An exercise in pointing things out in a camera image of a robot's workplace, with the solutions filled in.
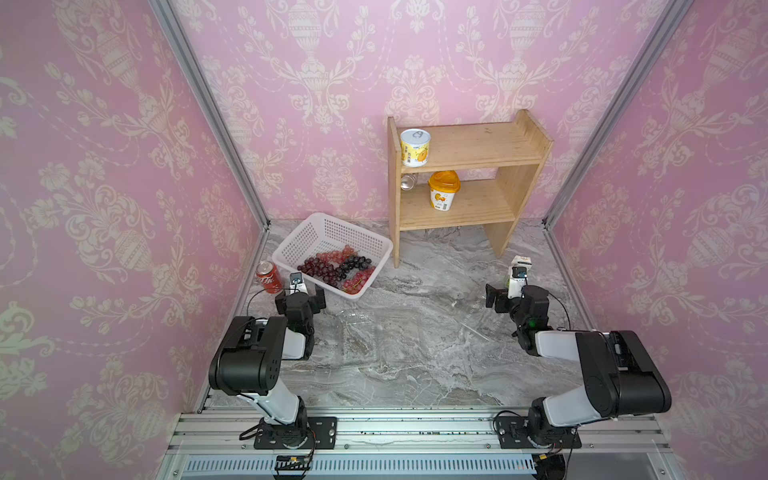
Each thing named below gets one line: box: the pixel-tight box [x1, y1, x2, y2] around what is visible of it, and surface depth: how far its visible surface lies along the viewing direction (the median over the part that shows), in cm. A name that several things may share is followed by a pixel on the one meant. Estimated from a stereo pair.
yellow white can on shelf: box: [400, 128, 431, 168], surface depth 74 cm
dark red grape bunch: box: [297, 257, 338, 286], surface depth 102 cm
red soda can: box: [256, 260, 283, 295], surface depth 96 cm
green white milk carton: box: [510, 254, 532, 278], surface depth 94 cm
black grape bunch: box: [335, 256, 372, 281], surface depth 105 cm
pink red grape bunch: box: [342, 266, 376, 295], surface depth 101 cm
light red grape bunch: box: [316, 244, 358, 265], surface depth 108 cm
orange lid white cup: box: [428, 170, 461, 212], surface depth 91 cm
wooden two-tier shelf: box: [387, 108, 554, 268], surface depth 89 cm
